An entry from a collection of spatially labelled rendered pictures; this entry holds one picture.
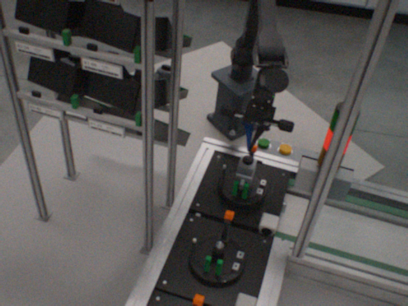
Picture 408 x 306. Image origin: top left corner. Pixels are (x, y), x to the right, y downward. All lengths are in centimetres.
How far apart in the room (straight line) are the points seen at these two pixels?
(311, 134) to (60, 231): 92
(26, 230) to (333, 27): 335
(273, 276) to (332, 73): 262
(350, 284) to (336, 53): 280
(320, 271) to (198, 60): 108
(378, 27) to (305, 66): 287
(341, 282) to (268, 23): 69
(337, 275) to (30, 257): 81
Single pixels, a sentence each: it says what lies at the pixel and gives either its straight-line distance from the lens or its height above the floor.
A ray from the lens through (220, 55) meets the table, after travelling 213.
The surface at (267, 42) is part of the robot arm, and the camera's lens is 125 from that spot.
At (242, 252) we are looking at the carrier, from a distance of 125.
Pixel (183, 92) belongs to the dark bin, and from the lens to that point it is 132.
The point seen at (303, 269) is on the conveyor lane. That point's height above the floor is 92.
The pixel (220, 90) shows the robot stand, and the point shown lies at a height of 101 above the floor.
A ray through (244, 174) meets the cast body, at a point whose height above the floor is 106.
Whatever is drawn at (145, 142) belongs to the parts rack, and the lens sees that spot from 109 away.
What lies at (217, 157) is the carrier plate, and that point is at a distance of 150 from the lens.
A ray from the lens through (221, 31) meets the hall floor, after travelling 400.
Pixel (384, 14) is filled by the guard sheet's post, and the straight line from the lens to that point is 88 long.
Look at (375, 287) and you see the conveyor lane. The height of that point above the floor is 93.
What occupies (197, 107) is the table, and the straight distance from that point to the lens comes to 184.
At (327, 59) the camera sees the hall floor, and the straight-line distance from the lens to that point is 389.
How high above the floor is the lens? 202
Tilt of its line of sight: 44 degrees down
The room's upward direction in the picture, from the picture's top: 6 degrees clockwise
